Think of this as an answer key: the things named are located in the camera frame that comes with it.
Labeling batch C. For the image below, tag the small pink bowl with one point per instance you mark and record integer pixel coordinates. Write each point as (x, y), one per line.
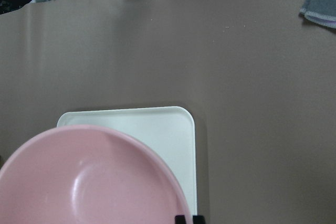
(89, 174)

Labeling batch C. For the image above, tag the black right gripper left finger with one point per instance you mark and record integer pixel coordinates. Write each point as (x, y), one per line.
(180, 219)

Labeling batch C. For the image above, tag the grey folded cloth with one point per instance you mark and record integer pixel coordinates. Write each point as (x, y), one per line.
(321, 12)

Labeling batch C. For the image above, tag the cream rabbit tray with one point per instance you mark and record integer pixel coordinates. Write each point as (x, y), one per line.
(167, 130)

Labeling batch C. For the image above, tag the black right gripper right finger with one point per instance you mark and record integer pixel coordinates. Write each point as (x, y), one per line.
(198, 219)

